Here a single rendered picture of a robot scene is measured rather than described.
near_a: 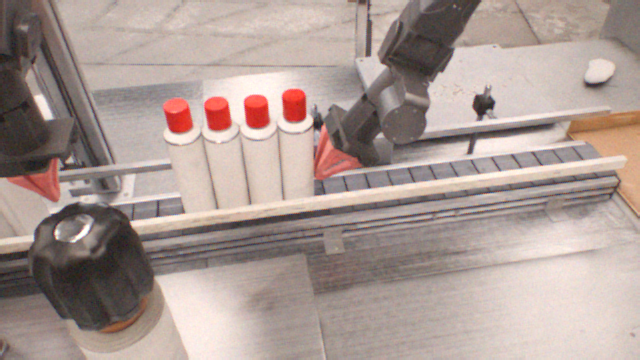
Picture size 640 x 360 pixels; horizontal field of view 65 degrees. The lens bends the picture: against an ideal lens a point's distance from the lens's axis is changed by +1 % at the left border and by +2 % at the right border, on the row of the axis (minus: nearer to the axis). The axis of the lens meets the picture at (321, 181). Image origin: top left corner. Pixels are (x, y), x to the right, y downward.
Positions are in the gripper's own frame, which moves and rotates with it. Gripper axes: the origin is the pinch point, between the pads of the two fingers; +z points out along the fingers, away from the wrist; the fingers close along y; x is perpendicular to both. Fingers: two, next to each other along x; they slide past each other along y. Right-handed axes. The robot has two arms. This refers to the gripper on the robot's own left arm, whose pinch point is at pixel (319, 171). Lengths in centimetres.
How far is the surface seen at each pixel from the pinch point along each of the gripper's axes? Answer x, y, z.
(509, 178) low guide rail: 25.5, 5.0, -16.4
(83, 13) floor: -22, -271, 131
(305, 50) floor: 81, -199, 53
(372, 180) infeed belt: 10.8, -1.7, -1.6
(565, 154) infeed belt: 38.7, -1.2, -23.1
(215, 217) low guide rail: -11.7, 4.1, 12.2
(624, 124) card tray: 58, -11, -32
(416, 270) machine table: 16.3, 14.0, 0.8
